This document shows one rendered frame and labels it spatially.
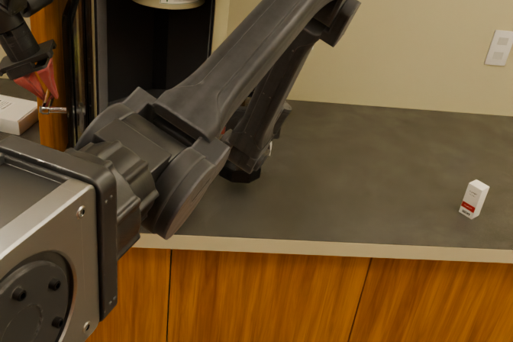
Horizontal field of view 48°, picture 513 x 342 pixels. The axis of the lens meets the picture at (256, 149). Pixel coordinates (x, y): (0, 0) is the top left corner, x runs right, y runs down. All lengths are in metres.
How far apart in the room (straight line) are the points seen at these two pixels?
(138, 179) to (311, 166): 1.09
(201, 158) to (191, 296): 0.91
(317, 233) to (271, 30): 0.75
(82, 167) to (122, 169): 0.06
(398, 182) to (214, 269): 0.53
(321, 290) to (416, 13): 0.91
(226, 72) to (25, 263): 0.28
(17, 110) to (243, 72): 1.12
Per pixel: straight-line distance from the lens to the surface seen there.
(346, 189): 1.43
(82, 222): 0.35
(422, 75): 1.94
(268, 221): 1.28
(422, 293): 1.47
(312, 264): 1.33
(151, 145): 0.46
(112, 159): 0.42
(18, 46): 1.11
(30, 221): 0.33
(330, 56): 1.84
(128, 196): 0.40
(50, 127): 1.36
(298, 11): 0.62
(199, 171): 0.47
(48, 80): 1.13
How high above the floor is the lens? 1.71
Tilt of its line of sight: 30 degrees down
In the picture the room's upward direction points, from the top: 8 degrees clockwise
